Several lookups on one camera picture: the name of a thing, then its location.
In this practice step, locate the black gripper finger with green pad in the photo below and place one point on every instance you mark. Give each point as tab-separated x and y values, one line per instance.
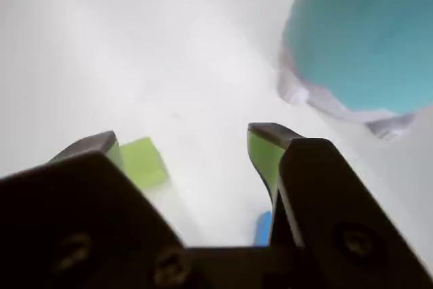
84	218
338	218

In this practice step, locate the blue lego block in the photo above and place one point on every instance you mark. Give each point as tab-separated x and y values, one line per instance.
264	228

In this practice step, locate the green lego block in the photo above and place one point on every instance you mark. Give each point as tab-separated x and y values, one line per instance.
143	163

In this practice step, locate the teal whale-shaped bin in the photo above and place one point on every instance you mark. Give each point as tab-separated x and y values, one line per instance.
355	48

